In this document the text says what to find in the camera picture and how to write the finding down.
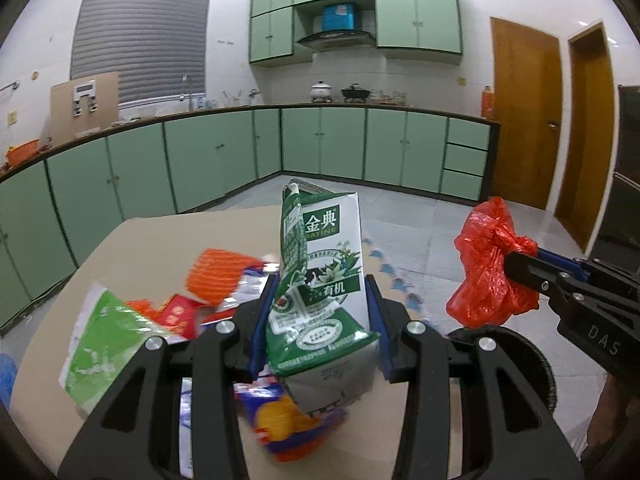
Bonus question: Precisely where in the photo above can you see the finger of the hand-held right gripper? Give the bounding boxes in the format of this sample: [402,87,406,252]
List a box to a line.
[536,246,640,283]
[502,250,591,306]

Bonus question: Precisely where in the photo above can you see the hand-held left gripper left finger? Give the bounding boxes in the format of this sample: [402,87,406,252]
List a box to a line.
[57,272,281,480]

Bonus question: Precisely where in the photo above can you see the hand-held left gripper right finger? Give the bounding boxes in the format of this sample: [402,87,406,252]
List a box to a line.
[364,274,586,480]

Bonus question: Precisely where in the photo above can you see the red plastic bag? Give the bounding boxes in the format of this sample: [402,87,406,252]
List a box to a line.
[446,196,541,331]

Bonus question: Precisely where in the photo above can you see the orange foam net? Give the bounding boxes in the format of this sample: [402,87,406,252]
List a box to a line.
[184,247,265,307]
[125,299,166,321]

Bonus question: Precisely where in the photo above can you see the green white milk carton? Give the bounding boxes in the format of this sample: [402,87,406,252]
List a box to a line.
[264,178,382,418]

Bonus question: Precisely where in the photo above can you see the black trash bin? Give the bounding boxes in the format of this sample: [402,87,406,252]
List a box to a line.
[445,324,557,413]

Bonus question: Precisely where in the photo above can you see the blue orange snack packet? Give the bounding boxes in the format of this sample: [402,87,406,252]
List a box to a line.
[232,380,351,463]

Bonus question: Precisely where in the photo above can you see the person's right forearm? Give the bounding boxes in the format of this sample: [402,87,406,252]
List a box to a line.
[580,372,640,480]

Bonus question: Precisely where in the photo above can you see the patterned table cloth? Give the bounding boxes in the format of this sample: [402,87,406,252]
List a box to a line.
[357,220,451,331]

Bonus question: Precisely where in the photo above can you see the red packet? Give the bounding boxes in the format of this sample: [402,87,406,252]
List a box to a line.
[155,294,201,341]

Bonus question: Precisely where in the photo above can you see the black glass cabinet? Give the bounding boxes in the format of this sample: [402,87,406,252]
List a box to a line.
[587,85,640,261]

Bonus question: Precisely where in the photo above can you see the plain wooden door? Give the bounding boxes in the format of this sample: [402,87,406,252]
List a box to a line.
[554,20,617,256]

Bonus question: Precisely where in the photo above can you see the green white packet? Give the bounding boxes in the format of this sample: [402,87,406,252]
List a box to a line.
[59,284,171,416]

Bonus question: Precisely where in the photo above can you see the green lower cabinets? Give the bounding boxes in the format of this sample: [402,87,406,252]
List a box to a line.
[0,105,501,333]

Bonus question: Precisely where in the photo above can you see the green cabinets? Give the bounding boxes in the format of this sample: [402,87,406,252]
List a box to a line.
[0,105,501,333]
[249,0,463,66]

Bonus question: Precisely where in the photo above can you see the green upper cabinets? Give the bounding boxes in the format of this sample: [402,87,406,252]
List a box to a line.
[249,0,463,66]

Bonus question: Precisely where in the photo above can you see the range hood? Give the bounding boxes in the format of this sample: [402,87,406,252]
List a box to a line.
[295,30,376,52]

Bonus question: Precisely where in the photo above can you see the orange basket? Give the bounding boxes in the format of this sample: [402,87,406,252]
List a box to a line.
[5,139,41,166]

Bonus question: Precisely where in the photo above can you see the blue box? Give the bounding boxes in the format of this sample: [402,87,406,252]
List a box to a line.
[321,4,357,31]

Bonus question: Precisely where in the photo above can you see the grey window blind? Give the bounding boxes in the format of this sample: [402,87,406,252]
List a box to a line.
[70,0,211,106]

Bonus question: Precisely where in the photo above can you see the wooden door with handle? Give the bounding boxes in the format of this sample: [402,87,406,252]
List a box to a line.
[489,16,563,211]

